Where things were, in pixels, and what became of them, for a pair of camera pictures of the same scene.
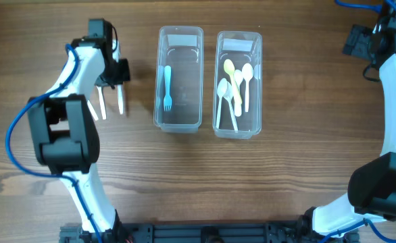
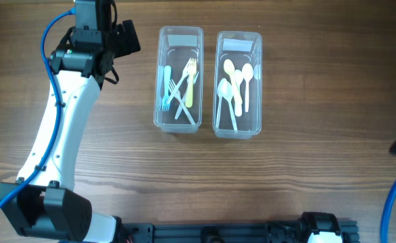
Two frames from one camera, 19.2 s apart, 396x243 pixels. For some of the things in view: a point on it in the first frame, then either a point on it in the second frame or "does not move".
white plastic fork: x=102 y=102 -> x=172 y=84
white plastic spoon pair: x=247 y=73 does not move
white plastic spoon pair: x=228 y=96 does not move
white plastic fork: x=120 y=100 -> x=185 y=75
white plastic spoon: x=221 y=90 does not move
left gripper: x=124 y=73 -> x=128 y=42
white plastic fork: x=167 y=101 does not move
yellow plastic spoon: x=229 y=67 does not move
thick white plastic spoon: x=238 y=80 does not move
